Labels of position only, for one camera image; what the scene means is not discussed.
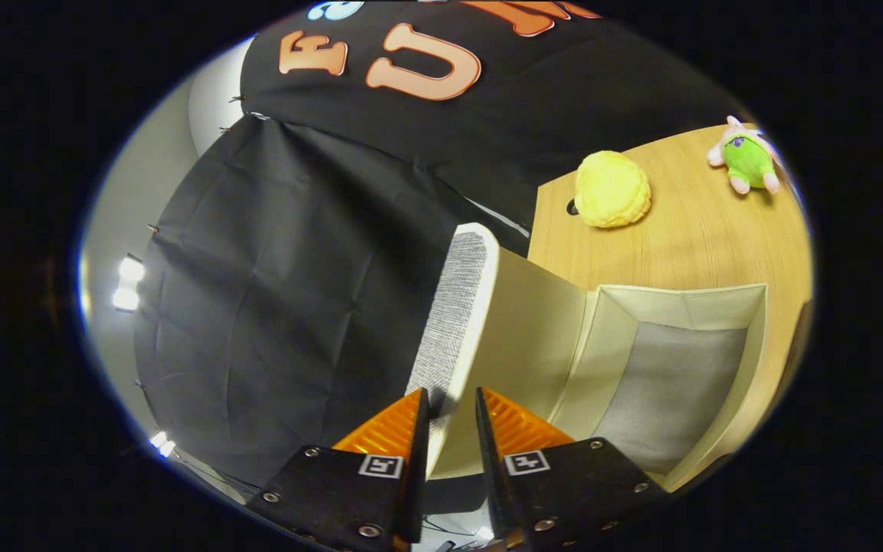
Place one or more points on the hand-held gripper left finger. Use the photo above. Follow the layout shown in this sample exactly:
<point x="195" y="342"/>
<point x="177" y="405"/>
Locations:
<point x="417" y="475"/>

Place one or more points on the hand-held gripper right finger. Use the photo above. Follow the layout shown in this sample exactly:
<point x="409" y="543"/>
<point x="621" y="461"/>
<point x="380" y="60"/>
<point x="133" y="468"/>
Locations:
<point x="491" y="475"/>

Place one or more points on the grey fabric storage box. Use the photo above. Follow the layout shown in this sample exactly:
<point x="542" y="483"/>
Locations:
<point x="533" y="330"/>

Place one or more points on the yellow plush bun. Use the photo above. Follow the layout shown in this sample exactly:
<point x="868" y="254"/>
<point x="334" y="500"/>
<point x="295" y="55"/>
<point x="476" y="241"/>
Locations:
<point x="612" y="189"/>

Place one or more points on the ceiling light panel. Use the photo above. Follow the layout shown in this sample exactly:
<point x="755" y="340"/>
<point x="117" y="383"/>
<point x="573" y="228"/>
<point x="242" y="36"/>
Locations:
<point x="129" y="284"/>

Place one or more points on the green plush toy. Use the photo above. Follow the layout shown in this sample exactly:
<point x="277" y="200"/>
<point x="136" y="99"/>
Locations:
<point x="748" y="157"/>

